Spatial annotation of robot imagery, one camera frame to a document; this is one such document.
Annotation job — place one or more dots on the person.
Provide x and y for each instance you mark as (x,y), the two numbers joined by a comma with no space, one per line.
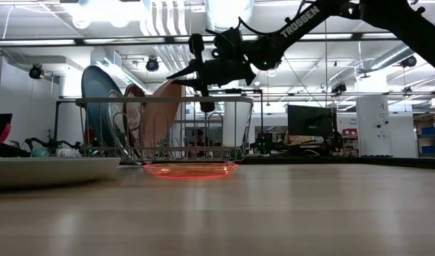
(199,137)

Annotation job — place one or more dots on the silver ventilation duct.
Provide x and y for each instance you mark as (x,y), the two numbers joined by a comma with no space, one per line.
(230,14)

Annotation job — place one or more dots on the orange transparent plate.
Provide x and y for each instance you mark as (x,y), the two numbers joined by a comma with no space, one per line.
(190,170)

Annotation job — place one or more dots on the red black power station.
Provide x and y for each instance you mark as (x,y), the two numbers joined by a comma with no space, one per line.
(90,137)

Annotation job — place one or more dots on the black aluminium table frame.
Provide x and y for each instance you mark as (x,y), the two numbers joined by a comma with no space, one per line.
(345,163)

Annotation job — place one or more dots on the clear plastic utensil holder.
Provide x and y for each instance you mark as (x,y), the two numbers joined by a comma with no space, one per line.
(239,124)

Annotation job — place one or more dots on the blue storage bin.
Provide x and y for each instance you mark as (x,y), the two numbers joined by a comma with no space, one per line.
(434,149)
(434,131)

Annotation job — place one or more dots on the white plate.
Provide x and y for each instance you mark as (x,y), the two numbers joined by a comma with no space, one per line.
(43,172)

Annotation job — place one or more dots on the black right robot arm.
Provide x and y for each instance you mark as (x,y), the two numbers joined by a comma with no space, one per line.
(299,25)

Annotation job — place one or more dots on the red plate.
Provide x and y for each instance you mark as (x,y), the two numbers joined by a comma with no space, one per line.
(135,113)

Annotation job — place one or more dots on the white cabinet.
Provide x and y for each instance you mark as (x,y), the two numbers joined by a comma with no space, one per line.
(374,124)

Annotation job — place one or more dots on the large blue plate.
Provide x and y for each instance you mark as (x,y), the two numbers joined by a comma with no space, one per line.
(96,89)

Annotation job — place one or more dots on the black ceiling spotlight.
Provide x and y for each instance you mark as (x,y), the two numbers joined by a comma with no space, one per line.
(339,88)
(408,62)
(152,64)
(35,71)

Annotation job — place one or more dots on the pink plate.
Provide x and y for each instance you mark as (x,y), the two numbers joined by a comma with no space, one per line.
(160,117)

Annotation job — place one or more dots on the black background robot arm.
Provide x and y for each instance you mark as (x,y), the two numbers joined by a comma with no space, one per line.
(50,143)

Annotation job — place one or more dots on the black computer monitor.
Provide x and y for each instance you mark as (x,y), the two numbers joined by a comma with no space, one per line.
(310,121)

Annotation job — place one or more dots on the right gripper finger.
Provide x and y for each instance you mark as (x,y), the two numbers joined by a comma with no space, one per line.
(189,71)
(190,83)

